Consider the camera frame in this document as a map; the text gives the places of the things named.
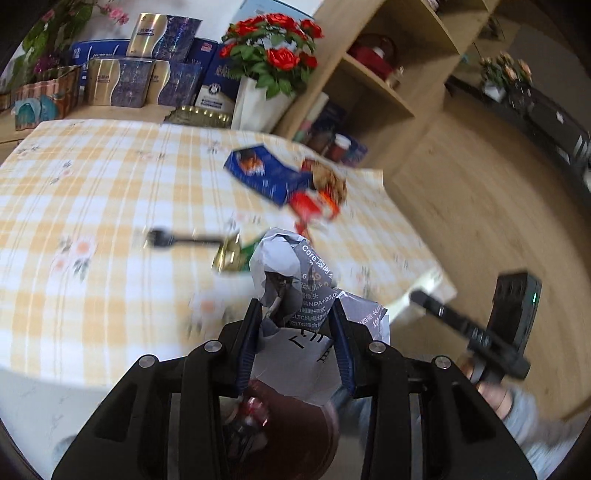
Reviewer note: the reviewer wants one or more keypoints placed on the blue carton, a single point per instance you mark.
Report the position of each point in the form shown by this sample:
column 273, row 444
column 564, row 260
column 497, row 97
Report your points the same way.
column 97, row 50

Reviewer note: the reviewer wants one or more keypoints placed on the dark blue picture box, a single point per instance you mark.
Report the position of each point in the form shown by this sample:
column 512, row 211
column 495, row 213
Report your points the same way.
column 332, row 115

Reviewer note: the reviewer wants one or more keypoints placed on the stack of paper cups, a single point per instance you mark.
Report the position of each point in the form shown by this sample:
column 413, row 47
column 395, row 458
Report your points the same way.
column 305, row 120

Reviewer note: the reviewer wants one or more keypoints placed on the black cabinet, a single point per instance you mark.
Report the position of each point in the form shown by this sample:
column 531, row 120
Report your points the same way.
column 549, row 124

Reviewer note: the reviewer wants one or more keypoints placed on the red basket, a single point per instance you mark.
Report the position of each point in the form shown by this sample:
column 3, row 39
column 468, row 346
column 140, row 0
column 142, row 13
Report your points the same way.
column 371, row 57

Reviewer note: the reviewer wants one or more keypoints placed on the large light blue box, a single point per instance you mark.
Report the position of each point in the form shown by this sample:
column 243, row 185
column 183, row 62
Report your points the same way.
column 277, row 9

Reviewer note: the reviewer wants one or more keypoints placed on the yellow checked tablecloth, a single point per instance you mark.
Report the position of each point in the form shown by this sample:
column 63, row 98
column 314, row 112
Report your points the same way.
column 92, row 184

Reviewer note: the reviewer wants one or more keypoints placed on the person's right forearm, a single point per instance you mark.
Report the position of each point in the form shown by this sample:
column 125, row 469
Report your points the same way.
column 545, row 429

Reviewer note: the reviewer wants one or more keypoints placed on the pink blossom plant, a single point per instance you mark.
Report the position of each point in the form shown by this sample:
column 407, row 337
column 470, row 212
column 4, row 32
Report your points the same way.
column 55, row 27

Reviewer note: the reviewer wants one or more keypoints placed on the wicker basket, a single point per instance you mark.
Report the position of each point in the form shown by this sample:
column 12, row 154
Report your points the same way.
column 46, row 97

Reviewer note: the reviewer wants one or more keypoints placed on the pink rose plant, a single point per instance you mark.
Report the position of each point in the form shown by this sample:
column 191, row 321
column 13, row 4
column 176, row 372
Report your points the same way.
column 501, row 74

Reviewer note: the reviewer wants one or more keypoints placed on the brown cup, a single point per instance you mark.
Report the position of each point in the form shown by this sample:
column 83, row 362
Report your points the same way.
column 319, row 142

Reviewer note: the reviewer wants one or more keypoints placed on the gold blue gift box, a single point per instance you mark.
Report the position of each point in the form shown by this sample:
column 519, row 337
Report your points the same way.
column 178, row 83
column 120, row 83
column 161, row 37

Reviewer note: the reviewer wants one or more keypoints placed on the white angular vase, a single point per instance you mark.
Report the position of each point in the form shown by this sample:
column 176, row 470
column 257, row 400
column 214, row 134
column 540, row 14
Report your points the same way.
column 258, row 106

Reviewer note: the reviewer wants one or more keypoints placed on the gold green wrapper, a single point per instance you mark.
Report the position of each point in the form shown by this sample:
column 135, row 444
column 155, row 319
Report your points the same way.
column 228, row 258

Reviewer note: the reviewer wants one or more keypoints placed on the dark blue packet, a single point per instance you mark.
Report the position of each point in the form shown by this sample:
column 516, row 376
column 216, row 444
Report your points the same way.
column 263, row 175

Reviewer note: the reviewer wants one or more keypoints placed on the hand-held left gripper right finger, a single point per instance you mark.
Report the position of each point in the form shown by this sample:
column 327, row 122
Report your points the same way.
column 344, row 350

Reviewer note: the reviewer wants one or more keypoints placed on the maroon plastic basin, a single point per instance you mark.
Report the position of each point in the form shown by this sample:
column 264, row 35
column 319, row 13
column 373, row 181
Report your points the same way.
column 304, row 443

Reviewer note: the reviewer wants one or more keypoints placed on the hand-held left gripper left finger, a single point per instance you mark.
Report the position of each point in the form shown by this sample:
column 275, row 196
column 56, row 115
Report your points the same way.
column 247, row 350

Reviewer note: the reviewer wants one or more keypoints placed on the black plastic fork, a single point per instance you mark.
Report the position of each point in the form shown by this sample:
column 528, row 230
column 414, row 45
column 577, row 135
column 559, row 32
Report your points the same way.
column 184, row 240

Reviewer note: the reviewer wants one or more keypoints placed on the purple flowers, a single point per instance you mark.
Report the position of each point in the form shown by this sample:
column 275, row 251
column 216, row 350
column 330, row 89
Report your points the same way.
column 46, row 64

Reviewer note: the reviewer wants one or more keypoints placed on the small blue box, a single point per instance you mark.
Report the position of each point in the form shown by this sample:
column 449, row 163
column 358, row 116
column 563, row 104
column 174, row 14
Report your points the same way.
column 356, row 152

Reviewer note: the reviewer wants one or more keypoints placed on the wooden sideboard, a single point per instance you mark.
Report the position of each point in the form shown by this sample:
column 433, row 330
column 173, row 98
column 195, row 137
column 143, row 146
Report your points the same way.
column 92, row 113

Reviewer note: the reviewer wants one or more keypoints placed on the gold tray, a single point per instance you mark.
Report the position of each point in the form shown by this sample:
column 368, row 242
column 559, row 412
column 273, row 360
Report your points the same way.
column 198, row 115

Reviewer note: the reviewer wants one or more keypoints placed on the blue white box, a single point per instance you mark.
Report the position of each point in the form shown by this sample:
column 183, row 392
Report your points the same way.
column 217, row 87

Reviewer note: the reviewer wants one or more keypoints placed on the person's right hand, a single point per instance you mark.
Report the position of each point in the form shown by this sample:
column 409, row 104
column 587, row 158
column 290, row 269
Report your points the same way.
column 496, row 397

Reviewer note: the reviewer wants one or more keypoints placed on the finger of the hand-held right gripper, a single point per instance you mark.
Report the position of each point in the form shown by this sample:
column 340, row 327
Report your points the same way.
column 438, row 309

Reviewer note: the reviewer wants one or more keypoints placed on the red cigarette pack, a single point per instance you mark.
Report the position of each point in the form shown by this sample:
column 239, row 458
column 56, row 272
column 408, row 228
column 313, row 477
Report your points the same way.
column 307, row 205

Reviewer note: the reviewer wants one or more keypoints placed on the brown crumpled wrapper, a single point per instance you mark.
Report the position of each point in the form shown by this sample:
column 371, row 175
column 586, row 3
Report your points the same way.
column 330, row 182

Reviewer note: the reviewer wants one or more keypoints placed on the red rose bouquet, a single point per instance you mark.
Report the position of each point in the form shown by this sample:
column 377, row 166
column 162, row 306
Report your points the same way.
column 272, row 50

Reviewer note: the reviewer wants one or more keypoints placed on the white paper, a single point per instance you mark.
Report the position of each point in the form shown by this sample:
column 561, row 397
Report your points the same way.
column 295, row 267

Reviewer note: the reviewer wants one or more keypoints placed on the red cup white lid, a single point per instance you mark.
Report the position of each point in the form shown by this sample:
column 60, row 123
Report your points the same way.
column 340, row 147

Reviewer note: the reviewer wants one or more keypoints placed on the wooden shelf unit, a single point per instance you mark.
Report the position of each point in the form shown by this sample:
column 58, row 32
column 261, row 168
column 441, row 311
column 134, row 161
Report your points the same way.
column 369, row 115

